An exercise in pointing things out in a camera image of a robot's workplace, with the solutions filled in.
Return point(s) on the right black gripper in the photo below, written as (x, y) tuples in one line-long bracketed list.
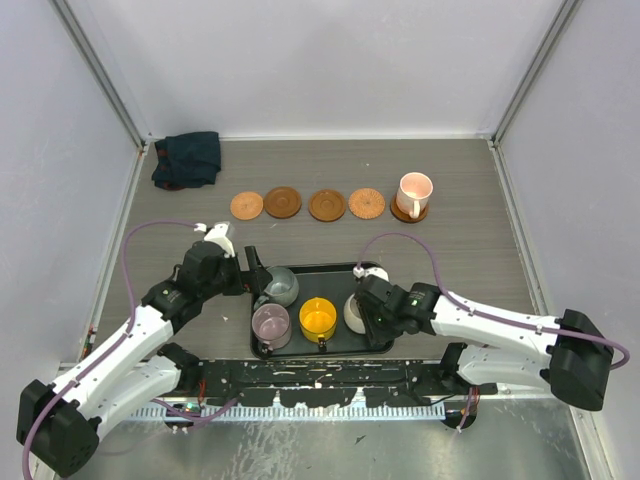
[(377, 335)]

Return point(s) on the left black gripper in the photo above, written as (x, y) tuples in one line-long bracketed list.
[(258, 276)]

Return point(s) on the cream ceramic mug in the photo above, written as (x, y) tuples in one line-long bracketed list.
[(352, 316)]

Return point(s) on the grey ceramic mug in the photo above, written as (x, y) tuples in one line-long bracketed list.
[(283, 289)]

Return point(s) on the lilac ceramic mug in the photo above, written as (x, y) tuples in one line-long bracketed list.
[(271, 325)]

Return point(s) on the yellow ceramic mug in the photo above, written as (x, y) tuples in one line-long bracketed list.
[(318, 321)]

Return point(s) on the woven rattan coaster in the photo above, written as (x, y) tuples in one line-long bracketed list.
[(366, 203), (246, 205)]

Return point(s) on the brown wooden saucer coaster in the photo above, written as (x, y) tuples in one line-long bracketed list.
[(282, 202), (404, 217), (327, 205)]

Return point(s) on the pink ceramic mug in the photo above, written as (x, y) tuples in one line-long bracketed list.
[(413, 193)]

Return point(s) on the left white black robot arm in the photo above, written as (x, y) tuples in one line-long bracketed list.
[(63, 422)]

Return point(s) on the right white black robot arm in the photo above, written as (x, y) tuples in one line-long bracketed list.
[(566, 355)]

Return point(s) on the black serving tray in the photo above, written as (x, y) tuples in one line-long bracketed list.
[(334, 282)]

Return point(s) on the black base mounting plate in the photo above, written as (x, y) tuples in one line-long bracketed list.
[(395, 383)]

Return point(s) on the dark blue folded cloth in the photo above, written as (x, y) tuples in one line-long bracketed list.
[(190, 160)]

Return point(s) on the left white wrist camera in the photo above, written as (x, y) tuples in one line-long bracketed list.
[(221, 234)]

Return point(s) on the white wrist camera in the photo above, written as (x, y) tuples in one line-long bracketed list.
[(360, 272), (221, 234)]

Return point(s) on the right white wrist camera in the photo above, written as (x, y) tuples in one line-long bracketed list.
[(360, 272)]

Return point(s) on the aluminium frame rail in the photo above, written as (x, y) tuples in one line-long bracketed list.
[(161, 374)]

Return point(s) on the white slotted cable duct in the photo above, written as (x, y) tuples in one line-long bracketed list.
[(357, 411)]

